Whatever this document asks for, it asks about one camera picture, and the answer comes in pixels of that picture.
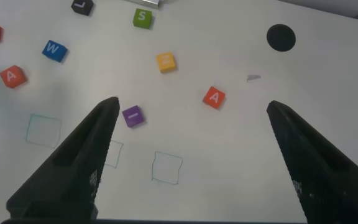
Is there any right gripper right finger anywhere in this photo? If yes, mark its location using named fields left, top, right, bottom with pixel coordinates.
left=265, top=100, right=358, bottom=224

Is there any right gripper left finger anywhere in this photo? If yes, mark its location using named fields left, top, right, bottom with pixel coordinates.
left=6, top=96, right=121, bottom=220

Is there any orange A letter block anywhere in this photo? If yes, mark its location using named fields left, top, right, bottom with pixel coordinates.
left=0, top=64, right=28, bottom=90
left=202, top=86, right=226, bottom=110

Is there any white BAAI sign card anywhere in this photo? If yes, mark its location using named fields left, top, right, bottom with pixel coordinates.
left=126, top=0, right=161, bottom=9

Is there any purple I letter block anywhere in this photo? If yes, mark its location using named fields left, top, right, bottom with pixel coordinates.
left=121, top=105, right=145, bottom=129

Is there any blue W letter block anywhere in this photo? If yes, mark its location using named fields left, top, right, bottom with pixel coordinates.
left=41, top=39, right=68, bottom=63

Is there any yellow Z letter block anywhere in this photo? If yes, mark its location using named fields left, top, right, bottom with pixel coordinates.
left=155, top=51, right=178, bottom=74

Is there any black round table grommet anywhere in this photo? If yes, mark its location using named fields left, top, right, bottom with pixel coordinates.
left=265, top=24, right=297, bottom=52

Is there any black L letter block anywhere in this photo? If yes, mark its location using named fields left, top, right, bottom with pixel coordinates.
left=70, top=0, right=94, bottom=17

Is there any green S letter block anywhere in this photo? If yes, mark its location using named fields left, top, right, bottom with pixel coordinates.
left=132, top=8, right=154, bottom=30

